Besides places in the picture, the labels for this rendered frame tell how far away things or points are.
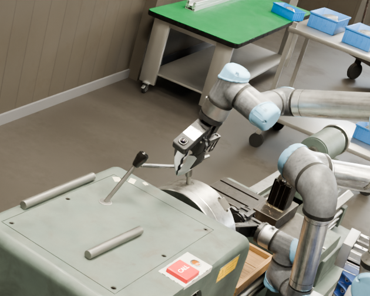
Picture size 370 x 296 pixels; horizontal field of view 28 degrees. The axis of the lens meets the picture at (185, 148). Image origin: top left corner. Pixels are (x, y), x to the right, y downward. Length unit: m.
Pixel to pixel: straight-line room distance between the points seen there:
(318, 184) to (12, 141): 3.21
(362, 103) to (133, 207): 0.66
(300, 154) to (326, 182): 0.14
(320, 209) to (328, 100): 0.37
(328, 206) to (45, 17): 3.44
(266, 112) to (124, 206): 0.45
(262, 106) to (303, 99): 0.13
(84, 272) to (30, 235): 0.17
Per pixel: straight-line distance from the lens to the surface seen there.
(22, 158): 4.86
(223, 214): 2.21
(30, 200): 1.87
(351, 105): 1.91
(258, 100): 1.90
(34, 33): 5.20
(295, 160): 2.21
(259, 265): 2.61
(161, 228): 1.93
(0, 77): 5.06
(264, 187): 3.27
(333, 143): 3.27
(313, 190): 2.14
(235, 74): 1.92
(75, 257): 1.73
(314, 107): 1.95
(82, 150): 5.13
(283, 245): 2.38
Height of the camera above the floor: 2.22
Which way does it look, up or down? 23 degrees down
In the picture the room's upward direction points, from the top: 16 degrees clockwise
